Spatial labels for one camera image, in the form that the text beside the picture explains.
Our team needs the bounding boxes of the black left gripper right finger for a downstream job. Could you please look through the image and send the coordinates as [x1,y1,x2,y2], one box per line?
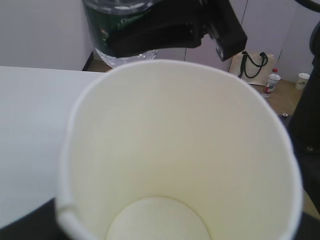
[294,213,320,240]

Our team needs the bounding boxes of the small red-cap bottle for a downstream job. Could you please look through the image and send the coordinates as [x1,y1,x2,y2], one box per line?
[261,68,281,98]

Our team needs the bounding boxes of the white background paper cup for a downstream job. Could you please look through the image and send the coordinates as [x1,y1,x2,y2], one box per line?
[295,72,310,90]

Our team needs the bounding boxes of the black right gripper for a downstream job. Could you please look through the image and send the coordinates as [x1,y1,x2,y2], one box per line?
[106,0,248,62]

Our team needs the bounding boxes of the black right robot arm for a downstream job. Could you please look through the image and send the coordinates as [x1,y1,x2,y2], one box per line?
[106,0,320,208]

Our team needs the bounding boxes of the clear green-label water bottle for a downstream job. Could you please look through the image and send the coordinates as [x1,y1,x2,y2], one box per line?
[82,0,158,68]

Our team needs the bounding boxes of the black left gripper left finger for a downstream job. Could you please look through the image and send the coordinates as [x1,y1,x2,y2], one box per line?
[0,198,67,240]

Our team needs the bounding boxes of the white tote bag black handles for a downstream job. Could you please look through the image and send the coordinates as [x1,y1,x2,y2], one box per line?
[229,51,281,86]

